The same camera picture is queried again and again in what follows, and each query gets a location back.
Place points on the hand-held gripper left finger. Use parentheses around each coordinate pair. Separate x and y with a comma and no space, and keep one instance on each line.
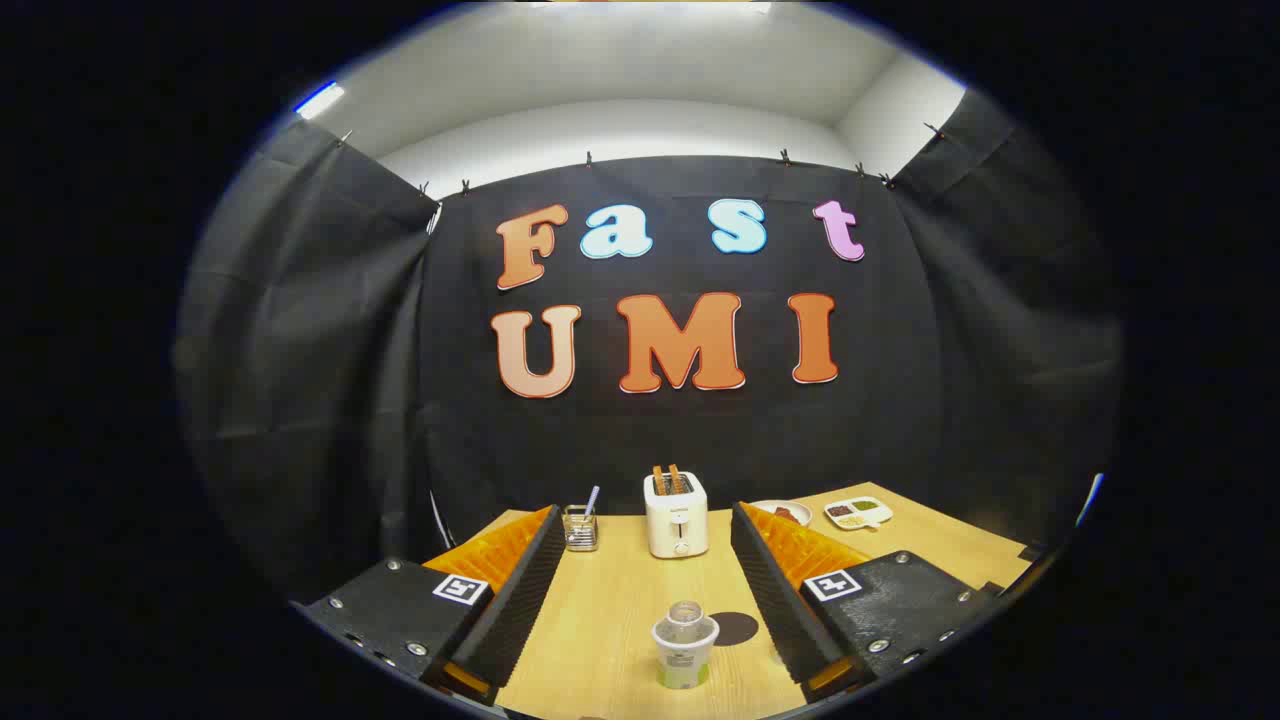
(520,600)

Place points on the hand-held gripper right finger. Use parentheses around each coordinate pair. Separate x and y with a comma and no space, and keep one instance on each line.
(775,600)

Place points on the dark brown round coaster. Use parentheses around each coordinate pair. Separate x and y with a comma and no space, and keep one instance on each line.
(738,628)

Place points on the clear plastic juice bottle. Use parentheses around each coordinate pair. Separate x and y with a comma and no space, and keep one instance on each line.
(684,650)

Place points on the round white plate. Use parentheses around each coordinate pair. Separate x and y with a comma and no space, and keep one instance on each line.
(790,513)

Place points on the wooden table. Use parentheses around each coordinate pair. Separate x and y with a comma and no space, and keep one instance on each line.
(610,610)

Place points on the white divided dish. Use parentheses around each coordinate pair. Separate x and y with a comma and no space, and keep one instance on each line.
(857,513)

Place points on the cream toaster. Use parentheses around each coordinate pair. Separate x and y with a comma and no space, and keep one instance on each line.
(676,525)

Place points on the blue pen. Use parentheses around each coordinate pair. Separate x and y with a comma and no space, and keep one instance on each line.
(592,498)

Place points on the ceiling light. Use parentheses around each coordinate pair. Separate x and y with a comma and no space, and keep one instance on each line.
(319,100)

